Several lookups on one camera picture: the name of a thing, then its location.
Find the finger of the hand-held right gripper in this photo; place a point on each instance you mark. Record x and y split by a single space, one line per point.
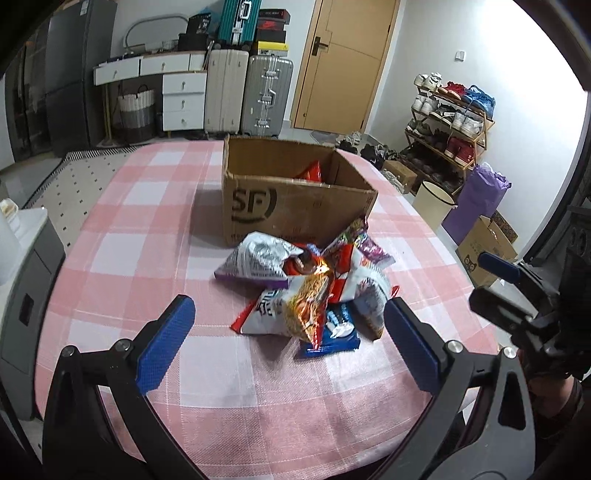
498 307
501 266

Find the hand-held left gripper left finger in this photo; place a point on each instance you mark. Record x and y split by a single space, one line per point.
166 341

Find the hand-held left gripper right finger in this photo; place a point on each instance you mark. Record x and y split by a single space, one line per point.
411 341

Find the blue cookie packet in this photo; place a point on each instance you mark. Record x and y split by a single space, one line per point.
339 330

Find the white red snack packet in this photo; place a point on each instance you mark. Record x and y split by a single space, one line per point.
258 318

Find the purple candy packet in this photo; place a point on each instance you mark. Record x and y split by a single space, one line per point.
369 247

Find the orange noodle snack packet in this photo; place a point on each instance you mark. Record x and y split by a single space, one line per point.
307 304

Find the silver purple snack packet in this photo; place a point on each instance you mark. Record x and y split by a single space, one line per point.
258 258

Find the red cookie packet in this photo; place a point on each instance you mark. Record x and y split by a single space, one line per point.
304 263

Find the brown cardboard box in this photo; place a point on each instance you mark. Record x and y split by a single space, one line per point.
277 212

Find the person's right forearm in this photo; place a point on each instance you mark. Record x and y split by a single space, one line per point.
581 415

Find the person's right hand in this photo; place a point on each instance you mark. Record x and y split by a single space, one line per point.
549 397

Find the large printed cardboard box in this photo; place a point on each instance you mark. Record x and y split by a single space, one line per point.
480 258

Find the dark patterned box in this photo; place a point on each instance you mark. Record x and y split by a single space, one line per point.
504 227

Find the purple bag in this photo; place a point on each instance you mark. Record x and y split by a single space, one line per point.
471 207

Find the cream waste bin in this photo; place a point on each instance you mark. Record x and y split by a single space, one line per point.
429 203

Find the pink plaid tablecloth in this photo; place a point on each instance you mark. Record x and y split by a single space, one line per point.
138 240

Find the small cardboard box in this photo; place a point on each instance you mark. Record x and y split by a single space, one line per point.
399 173

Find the grey side cabinet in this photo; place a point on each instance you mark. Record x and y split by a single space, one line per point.
32 300

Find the shoe rack with shoes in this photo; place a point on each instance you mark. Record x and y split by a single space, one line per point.
461 122

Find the pile of loose sneakers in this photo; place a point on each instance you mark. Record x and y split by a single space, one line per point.
374 152

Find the dotted rug striped border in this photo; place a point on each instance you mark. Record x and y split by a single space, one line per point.
69 184

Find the grey door mat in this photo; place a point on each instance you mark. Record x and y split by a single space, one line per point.
323 136

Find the woven laundry basket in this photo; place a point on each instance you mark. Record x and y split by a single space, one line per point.
136 113

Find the white drawer desk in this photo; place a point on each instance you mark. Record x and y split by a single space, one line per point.
183 101

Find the wooden door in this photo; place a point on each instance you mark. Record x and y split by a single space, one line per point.
341 69

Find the beige suitcase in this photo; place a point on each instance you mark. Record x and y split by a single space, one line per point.
226 92

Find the silver suitcase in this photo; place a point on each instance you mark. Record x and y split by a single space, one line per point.
265 92

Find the dark glass cabinet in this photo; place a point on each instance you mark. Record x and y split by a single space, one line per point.
27 92

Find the dark grey refrigerator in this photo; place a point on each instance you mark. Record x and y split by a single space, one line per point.
74 69

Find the black case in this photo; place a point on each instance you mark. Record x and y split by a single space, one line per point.
194 42

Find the yellow black shoebox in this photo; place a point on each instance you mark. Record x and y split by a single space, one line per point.
271 48

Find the black carton white label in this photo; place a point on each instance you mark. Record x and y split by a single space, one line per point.
201 24

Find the plain black shoebox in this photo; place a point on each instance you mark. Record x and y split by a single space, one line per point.
271 35

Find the teal suitcase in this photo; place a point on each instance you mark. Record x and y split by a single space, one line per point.
235 23

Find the black shoebox orange mark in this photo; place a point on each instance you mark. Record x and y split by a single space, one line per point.
272 24

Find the black red shoebox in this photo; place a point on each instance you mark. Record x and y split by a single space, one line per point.
274 14

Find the arched metal frame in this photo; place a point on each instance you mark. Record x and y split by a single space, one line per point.
134 28

